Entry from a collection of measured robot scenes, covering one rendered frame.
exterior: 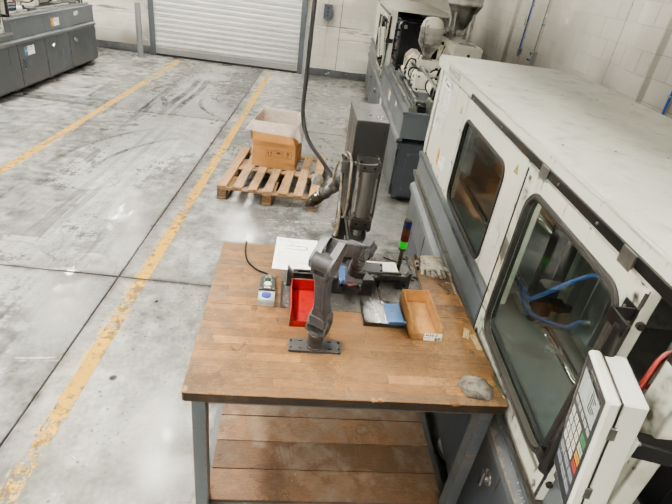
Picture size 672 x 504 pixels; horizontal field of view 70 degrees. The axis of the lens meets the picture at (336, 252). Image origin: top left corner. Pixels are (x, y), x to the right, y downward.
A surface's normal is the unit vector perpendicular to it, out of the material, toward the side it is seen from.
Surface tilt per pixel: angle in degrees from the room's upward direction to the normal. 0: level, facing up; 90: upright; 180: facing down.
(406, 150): 90
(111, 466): 0
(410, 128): 90
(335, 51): 90
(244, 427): 0
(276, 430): 0
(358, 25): 90
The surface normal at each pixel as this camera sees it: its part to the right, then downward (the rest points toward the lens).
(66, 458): 0.12, -0.85
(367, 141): 0.06, 0.52
